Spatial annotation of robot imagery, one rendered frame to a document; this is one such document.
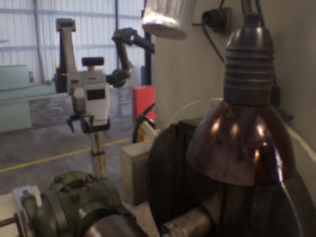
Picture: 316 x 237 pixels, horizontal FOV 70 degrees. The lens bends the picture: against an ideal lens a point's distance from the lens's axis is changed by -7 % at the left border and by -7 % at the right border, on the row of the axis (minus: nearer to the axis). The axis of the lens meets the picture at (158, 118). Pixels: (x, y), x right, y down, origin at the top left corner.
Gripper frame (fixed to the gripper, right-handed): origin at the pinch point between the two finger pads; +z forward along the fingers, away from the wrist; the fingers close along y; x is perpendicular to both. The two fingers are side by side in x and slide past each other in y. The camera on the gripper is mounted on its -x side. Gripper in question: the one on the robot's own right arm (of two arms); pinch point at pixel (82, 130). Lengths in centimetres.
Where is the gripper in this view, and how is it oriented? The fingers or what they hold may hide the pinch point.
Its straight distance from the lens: 130.9
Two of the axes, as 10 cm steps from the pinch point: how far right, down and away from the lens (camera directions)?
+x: -4.3, 2.7, 8.6
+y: 8.7, -1.4, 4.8
